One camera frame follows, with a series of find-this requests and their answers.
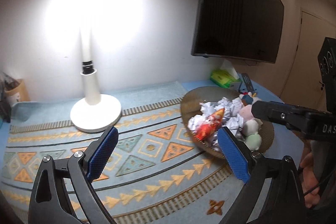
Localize three-ball pastel plush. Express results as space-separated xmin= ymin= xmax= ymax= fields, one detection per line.
xmin=239 ymin=105 xmax=263 ymax=151

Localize metal phone stand wooden base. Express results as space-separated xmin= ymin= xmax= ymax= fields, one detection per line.
xmin=238 ymin=73 xmax=256 ymax=94

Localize black wall television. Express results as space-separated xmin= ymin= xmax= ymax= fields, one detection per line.
xmin=191 ymin=0 xmax=284 ymax=64

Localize wooden pen cup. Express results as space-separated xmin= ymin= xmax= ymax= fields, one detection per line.
xmin=1 ymin=72 xmax=30 ymax=107

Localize white desk lamp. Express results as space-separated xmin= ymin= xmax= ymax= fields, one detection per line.
xmin=70 ymin=0 xmax=122 ymax=133

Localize person's right hand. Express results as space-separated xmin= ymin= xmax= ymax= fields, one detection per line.
xmin=299 ymin=152 xmax=320 ymax=208

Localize patterned blue table mat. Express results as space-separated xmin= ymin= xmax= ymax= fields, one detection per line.
xmin=0 ymin=81 xmax=253 ymax=224

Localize orange snack packet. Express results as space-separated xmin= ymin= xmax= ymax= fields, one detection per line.
xmin=194 ymin=108 xmax=225 ymax=141

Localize paper ball pile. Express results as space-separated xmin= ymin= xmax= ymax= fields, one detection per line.
xmin=187 ymin=114 xmax=206 ymax=132

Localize large lined paper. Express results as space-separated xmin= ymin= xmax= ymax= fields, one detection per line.
xmin=200 ymin=97 xmax=243 ymax=135

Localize green tissue box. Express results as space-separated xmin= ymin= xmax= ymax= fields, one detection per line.
xmin=210 ymin=59 xmax=242 ymax=90

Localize black mesh pen holder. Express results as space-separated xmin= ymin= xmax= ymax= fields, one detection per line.
xmin=0 ymin=93 xmax=11 ymax=123

